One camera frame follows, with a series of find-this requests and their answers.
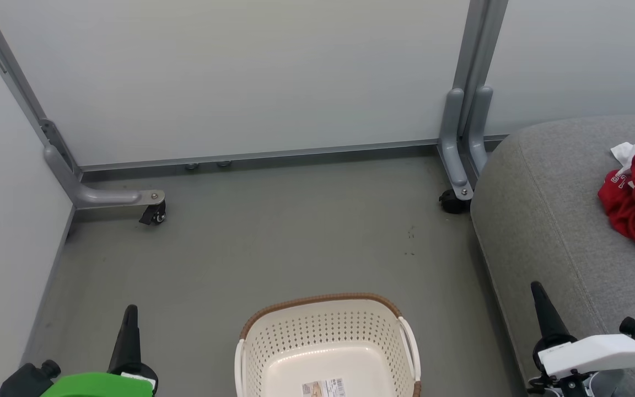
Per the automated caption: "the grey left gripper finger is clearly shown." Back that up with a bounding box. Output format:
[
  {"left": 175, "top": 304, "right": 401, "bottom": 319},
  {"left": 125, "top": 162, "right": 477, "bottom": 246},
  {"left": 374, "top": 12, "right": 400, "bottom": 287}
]
[{"left": 107, "top": 304, "right": 159, "bottom": 385}]

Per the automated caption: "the black caster wheel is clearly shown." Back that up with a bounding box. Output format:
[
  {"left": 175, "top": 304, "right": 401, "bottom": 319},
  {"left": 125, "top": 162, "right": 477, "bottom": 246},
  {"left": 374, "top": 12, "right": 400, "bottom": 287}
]
[
  {"left": 139, "top": 201, "right": 168, "bottom": 226},
  {"left": 439, "top": 189, "right": 471, "bottom": 215}
]

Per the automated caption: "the grey fabric sofa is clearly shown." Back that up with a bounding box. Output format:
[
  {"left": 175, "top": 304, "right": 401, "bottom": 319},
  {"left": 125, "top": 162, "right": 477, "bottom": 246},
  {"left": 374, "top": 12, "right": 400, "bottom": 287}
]
[{"left": 470, "top": 114, "right": 635, "bottom": 397}]

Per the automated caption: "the grey partition post with caster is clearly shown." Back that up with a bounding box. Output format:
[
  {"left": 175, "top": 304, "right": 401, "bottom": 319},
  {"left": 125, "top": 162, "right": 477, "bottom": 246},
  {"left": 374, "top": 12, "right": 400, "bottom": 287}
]
[
  {"left": 439, "top": 0, "right": 489, "bottom": 202},
  {"left": 0, "top": 0, "right": 166, "bottom": 211}
]

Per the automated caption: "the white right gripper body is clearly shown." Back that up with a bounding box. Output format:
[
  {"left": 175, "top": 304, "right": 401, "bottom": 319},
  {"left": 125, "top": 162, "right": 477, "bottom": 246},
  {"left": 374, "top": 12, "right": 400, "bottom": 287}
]
[{"left": 537, "top": 333, "right": 635, "bottom": 380}]

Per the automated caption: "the cream perforated laundry basket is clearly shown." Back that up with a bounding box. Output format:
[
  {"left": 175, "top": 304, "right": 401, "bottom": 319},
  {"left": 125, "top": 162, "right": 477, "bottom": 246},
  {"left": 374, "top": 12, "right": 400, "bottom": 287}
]
[{"left": 234, "top": 292, "right": 423, "bottom": 397}]

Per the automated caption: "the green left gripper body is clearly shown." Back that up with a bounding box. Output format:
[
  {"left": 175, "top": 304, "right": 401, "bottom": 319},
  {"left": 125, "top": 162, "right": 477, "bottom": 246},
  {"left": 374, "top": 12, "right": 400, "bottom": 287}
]
[{"left": 41, "top": 372, "right": 156, "bottom": 397}]

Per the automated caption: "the grey partition base rail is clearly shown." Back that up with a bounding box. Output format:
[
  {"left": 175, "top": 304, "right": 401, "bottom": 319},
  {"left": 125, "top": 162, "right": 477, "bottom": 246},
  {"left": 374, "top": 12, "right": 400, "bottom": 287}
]
[{"left": 78, "top": 140, "right": 440, "bottom": 173}]

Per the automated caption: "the paper label sticker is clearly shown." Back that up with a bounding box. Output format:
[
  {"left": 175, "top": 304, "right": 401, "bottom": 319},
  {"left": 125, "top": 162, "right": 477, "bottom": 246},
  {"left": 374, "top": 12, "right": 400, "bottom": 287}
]
[{"left": 302, "top": 378, "right": 347, "bottom": 397}]

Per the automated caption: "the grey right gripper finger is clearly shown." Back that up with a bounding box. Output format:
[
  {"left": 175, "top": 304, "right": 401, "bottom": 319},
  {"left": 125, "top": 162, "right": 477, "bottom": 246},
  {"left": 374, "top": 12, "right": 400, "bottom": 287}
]
[{"left": 530, "top": 281, "right": 577, "bottom": 354}]

